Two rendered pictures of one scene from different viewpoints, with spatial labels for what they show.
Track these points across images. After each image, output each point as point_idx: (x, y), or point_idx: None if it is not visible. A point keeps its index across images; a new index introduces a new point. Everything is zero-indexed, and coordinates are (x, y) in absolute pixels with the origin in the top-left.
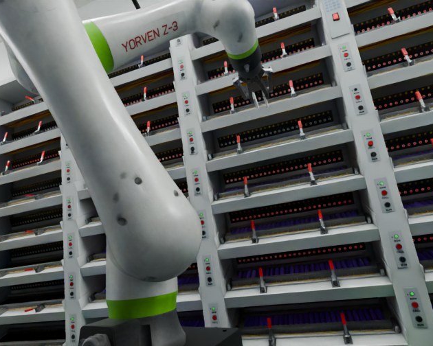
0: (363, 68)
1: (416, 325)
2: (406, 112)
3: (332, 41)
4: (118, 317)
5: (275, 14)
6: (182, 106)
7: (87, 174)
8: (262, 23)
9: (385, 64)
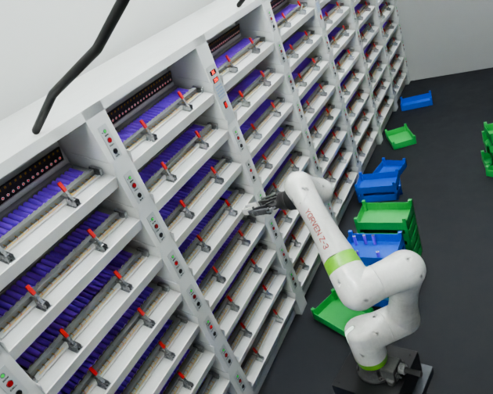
0: (246, 146)
1: (295, 288)
2: (257, 168)
3: (228, 127)
4: (386, 361)
5: (185, 100)
6: (153, 232)
7: (415, 314)
8: (142, 94)
9: None
